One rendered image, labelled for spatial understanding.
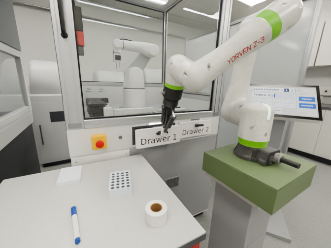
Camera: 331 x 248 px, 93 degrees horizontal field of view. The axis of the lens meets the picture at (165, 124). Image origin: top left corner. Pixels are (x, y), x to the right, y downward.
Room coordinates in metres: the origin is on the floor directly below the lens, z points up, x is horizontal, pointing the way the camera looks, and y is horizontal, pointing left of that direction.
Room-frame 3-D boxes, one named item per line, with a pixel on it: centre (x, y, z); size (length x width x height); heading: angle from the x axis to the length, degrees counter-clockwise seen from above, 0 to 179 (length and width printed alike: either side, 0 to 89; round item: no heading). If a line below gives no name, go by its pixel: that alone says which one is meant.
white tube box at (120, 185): (0.56, 0.18, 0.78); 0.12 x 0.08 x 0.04; 17
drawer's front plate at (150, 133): (0.89, 0.04, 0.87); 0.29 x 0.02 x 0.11; 118
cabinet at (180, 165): (1.38, 0.25, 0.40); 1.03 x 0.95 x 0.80; 118
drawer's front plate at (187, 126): (1.09, -0.22, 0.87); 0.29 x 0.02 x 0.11; 118
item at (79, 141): (1.38, 0.25, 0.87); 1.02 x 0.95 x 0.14; 118
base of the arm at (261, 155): (0.64, -0.44, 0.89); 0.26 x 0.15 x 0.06; 27
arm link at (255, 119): (0.71, -0.40, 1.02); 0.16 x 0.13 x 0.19; 13
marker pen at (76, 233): (0.38, 0.26, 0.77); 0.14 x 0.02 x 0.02; 34
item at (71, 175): (0.62, 0.42, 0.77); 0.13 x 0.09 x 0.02; 25
